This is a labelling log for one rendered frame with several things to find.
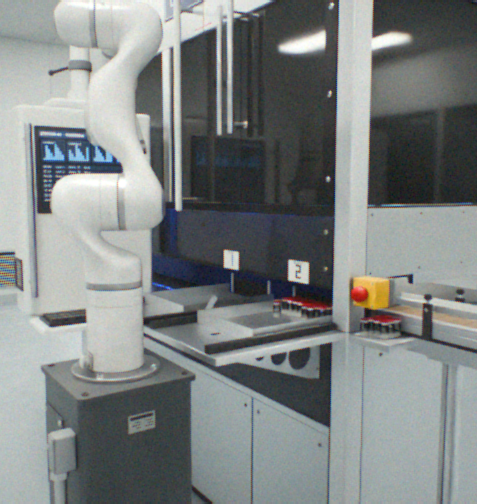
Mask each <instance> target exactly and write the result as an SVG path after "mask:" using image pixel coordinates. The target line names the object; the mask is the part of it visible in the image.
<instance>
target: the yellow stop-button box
mask: <svg viewBox="0 0 477 504"><path fill-rule="evenodd" d="M356 286H363V287H364V288H365V289H366V291H367V298H366V300H365V301H364V302H359V303H358V302H355V301H354V300H353V305H355V306H360V307H364V308H369V309H373V310H376V309H381V308H387V307H393V297H394V279H393V278H386V277H380V276H374V275H371V276H364V277H356V278H354V287H356Z"/></svg>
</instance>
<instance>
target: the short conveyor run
mask: <svg viewBox="0 0 477 504"><path fill-rule="evenodd" d="M456 293H457V294H458V295H459V297H455V302H454V301H448V300H442V299H437V298H433V295H431V294H430V293H425V294H424V296H420V295H415V294H409V293H404V292H402V293H401V297H398V296H395V302H394V303H395V304H400V305H401V306H396V307H391V308H385V309H383V308H381V309H377V311H376V316H378V315H386V316H392V317H393V318H400V319H401V320H400V324H401V332H400V334H401V335H405V336H409V337H413V338H417V339H418V346H416V347H412V348H408V349H405V350H408V351H412V352H416V353H419V354H423V355H426V356H430V357H433V358H437V359H440V360H444V361H447V362H451V363H454V364H458V365H461V366H465V367H469V368H472V369H476V370H477V306H476V305H470V304H465V298H462V295H463V294H465V290H464V288H457V289H456Z"/></svg>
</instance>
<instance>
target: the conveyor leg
mask: <svg viewBox="0 0 477 504"><path fill-rule="evenodd" d="M427 359H431V360H434V361H438V362H441V363H442V380H441V403H440V426H439V449H438V472H437V495H436V504H457V497H458V476H459V455H460V434H461V413H462V392H463V372H464V366H461V365H458V364H454V363H451V362H447V361H444V360H440V359H437V358H433V357H430V356H427Z"/></svg>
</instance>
